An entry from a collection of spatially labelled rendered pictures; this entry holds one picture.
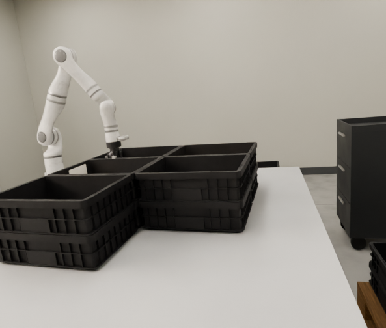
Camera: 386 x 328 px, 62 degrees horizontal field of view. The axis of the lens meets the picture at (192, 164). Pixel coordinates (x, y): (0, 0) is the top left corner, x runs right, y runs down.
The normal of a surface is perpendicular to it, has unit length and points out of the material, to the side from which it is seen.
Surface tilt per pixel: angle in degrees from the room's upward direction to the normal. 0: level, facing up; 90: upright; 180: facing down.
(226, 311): 0
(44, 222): 90
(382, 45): 90
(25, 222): 90
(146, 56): 90
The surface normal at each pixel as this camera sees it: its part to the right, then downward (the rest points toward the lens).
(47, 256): -0.29, 0.23
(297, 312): -0.09, -0.97
